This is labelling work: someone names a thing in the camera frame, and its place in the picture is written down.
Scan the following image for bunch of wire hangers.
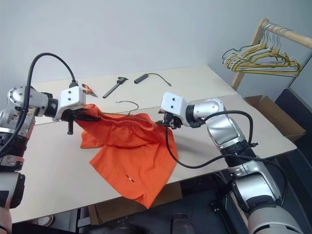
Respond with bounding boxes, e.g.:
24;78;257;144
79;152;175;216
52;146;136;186
231;26;302;77

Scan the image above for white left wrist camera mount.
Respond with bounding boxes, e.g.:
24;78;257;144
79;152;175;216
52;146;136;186
52;87;86;122

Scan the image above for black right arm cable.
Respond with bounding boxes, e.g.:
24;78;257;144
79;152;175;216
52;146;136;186
163;111;289;213

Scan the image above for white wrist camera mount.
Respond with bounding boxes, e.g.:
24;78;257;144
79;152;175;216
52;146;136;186
159;92;187;118
52;87;86;122

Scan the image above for wooden clothes rack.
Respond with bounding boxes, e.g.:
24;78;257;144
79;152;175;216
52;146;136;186
230;18;312;91

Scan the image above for grey wire hanger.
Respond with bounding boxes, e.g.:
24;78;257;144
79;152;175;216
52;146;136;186
222;23;293;67

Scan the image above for orange shorts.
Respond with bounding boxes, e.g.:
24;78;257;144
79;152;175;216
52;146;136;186
80;103;178;210

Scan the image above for black digital caliper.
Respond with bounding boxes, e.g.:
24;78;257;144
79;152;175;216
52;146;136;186
102;77;126;99

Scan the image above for white shoe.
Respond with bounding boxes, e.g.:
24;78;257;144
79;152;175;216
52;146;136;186
31;214;55;227

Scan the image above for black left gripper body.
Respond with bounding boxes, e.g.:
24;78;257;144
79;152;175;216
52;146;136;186
60;108;83;135

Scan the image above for open cardboard box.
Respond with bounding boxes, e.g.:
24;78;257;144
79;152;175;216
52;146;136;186
244;95;307;142

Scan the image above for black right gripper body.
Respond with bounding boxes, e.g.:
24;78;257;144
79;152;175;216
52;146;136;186
158;111;183;130

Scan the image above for thin metal wire hanger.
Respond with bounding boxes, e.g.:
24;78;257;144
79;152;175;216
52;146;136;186
101;100;156;129

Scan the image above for black adapter with cable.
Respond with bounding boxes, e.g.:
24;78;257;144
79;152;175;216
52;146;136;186
133;72;173;87

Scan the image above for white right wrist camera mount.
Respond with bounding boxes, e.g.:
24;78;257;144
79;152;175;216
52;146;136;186
159;92;187;118

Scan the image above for orange-handled pliers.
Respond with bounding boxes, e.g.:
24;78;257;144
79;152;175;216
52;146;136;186
81;83;98;98

